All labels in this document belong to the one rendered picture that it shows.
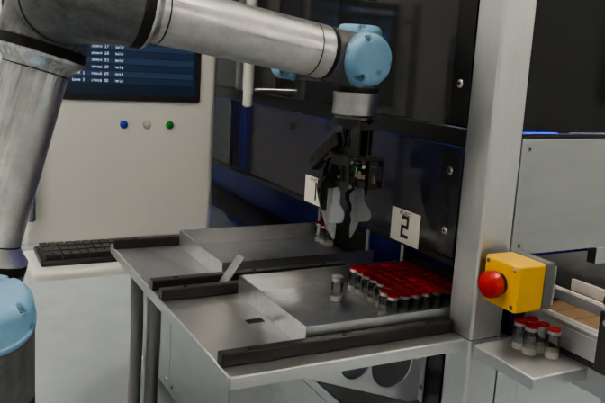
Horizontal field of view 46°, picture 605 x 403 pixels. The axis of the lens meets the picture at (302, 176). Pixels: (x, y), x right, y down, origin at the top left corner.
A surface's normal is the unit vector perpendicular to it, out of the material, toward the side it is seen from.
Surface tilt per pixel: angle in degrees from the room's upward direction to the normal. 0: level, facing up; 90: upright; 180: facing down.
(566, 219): 90
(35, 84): 88
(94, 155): 90
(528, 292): 90
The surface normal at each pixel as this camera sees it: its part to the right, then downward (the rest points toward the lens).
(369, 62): 0.51, 0.18
